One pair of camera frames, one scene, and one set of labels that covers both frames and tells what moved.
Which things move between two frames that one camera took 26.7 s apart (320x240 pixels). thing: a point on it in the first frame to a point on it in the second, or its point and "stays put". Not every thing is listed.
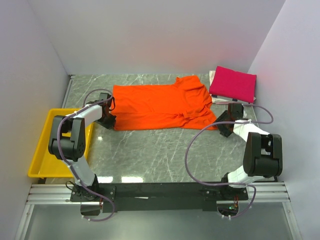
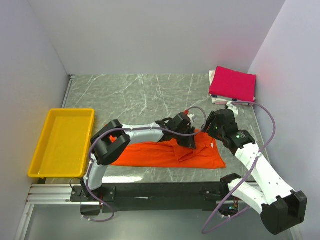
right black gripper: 224,132 to 212,119
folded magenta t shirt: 231,84 stays put
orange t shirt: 184,104 to 164,153
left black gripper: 111,123 to 189,143
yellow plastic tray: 44,164 stays put
